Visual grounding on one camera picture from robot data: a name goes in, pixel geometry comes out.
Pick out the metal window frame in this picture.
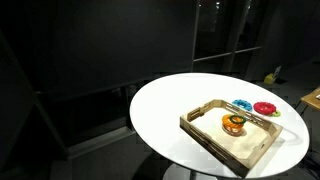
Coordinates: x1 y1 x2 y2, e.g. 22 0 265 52
191 0 264 73

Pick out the yellow box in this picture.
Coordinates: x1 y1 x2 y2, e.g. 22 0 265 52
263 73 276 84

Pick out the white table base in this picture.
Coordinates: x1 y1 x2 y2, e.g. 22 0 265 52
162 163 218 180

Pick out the orange ring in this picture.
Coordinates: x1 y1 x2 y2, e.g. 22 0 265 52
221 114 246 136

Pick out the white card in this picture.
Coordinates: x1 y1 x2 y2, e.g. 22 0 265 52
272 65 282 79

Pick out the red ring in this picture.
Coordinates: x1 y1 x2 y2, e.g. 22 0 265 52
253 101 277 116

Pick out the wooden side table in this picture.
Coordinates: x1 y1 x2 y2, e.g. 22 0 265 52
300 85 320 111

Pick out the blue ring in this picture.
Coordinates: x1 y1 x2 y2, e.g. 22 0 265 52
231 98 254 110

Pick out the wooden slatted tray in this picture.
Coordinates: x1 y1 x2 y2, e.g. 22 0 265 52
179 98 284 179

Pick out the dark green ring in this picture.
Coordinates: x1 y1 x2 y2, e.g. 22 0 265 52
229 114 248 126

